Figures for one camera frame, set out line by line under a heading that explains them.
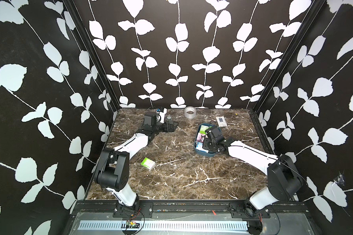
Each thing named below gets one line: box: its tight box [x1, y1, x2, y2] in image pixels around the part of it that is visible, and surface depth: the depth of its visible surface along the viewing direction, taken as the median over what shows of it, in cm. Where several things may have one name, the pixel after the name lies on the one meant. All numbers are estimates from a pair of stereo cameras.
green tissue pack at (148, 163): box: [140, 157, 156, 169], surface depth 90 cm
